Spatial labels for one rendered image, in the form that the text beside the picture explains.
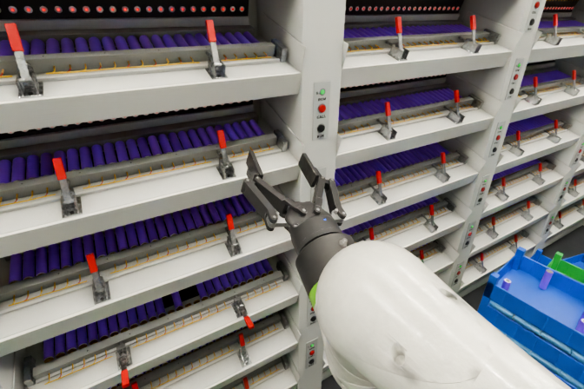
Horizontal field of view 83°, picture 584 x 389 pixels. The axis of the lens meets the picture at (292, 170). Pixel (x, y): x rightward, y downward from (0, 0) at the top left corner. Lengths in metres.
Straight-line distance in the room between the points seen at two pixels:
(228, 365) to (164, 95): 0.75
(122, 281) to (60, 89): 0.38
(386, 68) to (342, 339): 0.62
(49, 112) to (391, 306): 0.50
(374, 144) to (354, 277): 0.60
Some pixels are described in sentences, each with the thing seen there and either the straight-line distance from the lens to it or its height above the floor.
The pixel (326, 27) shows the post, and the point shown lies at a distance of 0.68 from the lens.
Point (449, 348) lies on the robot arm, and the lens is 0.27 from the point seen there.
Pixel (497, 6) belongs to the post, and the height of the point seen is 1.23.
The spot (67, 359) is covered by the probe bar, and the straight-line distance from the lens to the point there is 0.91.
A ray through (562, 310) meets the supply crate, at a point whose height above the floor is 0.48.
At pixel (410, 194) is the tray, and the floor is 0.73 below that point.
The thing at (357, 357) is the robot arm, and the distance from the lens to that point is 0.29.
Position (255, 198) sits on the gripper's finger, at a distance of 0.53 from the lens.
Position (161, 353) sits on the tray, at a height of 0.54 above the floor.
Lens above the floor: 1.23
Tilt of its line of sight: 26 degrees down
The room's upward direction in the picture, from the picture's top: straight up
